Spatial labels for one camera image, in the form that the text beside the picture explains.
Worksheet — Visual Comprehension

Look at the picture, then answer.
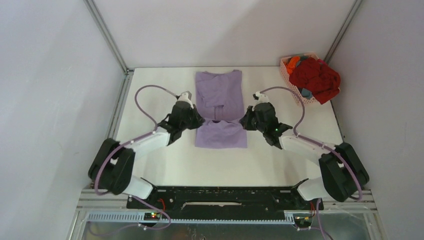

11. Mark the lavender t shirt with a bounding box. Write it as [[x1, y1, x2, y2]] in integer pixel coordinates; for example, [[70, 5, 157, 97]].
[[194, 70, 248, 149]]

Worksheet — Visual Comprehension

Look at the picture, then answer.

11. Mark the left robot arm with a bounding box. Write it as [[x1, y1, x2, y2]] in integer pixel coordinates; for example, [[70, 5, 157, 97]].
[[88, 100, 205, 208]]

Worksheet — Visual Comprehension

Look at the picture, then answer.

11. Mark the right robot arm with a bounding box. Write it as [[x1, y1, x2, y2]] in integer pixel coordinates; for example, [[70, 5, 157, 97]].
[[239, 102, 369, 209]]

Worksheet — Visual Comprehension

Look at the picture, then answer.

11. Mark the pink laundry basket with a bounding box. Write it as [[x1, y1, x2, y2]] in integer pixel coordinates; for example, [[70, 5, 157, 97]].
[[280, 53, 341, 105]]

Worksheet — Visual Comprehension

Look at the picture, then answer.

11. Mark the grey blue garment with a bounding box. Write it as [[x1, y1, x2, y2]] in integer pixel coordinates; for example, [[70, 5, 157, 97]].
[[299, 88, 313, 100]]

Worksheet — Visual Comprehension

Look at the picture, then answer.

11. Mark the orange t shirt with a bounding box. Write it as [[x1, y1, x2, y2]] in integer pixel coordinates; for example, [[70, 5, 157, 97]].
[[285, 56, 301, 75]]

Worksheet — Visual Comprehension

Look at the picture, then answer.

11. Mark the red t shirt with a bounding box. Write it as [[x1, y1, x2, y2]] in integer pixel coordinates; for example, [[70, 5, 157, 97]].
[[289, 57, 341, 104]]

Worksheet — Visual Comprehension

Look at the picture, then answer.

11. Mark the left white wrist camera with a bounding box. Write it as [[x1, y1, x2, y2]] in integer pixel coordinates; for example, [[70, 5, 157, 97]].
[[177, 91, 193, 108]]

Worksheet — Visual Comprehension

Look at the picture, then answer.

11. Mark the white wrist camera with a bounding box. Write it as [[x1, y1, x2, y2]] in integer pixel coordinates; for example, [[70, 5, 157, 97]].
[[253, 91, 270, 106], [177, 91, 193, 108]]

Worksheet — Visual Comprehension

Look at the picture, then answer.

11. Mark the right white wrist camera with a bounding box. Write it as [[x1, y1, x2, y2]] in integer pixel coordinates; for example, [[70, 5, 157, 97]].
[[253, 91, 270, 106]]

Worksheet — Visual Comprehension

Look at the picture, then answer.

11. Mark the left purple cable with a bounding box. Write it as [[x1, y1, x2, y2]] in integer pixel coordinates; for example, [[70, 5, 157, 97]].
[[87, 85, 181, 238]]

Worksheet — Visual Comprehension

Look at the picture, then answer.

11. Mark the left corner aluminium post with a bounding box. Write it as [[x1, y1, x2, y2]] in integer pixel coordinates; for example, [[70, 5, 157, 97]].
[[83, 0, 130, 75]]

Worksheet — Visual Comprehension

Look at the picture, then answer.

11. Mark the corner aluminium post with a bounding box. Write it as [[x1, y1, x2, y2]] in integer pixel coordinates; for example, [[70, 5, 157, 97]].
[[324, 0, 364, 64], [83, 0, 130, 75]]

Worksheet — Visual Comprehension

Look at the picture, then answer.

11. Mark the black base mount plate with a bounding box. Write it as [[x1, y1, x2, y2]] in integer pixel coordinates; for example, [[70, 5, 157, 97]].
[[145, 186, 324, 221]]

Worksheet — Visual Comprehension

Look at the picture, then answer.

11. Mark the right corner aluminium post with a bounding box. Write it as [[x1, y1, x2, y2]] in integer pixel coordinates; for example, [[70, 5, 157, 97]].
[[324, 0, 364, 64]]

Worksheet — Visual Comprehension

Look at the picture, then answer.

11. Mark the aluminium frame rail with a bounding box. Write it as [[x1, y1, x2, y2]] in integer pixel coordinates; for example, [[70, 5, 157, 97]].
[[67, 189, 387, 240]]

